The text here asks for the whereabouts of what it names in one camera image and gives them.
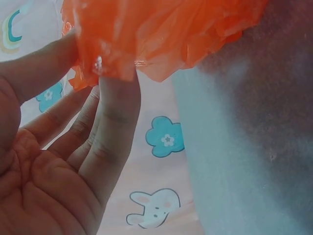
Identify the orange plastic bag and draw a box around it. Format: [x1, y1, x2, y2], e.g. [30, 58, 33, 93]
[60, 0, 270, 93]

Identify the person's left hand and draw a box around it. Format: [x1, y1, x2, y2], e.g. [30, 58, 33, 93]
[0, 29, 142, 235]

